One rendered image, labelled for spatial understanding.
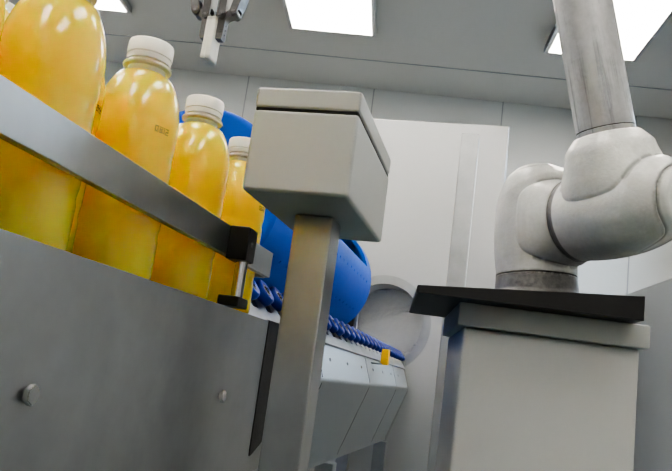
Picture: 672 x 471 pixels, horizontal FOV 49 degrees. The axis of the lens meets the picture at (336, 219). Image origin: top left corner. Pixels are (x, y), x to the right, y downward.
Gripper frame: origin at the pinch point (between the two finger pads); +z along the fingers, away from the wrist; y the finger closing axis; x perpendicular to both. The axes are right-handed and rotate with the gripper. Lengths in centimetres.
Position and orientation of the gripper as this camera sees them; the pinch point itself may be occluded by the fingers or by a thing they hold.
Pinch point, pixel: (211, 41)
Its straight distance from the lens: 117.9
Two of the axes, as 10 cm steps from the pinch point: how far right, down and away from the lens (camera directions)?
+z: -1.3, 9.7, -2.0
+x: 2.0, 2.3, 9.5
